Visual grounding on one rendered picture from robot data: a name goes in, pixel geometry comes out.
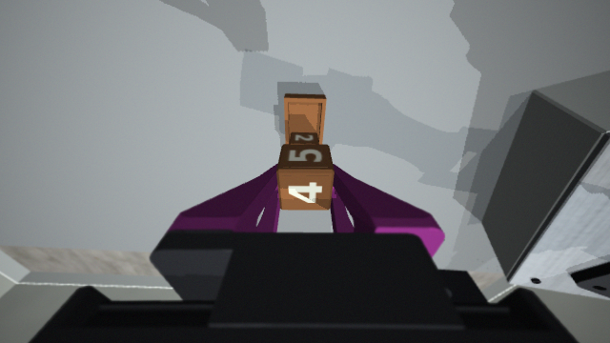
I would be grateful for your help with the brown wooden cube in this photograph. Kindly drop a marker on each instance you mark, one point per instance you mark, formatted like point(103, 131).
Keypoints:
point(304, 138)
point(305, 177)

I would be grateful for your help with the brown wooden tray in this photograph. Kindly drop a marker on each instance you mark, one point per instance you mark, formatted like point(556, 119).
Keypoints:
point(304, 113)

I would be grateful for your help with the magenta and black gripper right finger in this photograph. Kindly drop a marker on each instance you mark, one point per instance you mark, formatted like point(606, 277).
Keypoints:
point(373, 210)

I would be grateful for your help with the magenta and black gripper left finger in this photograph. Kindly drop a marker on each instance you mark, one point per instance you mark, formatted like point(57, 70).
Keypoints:
point(237, 209)

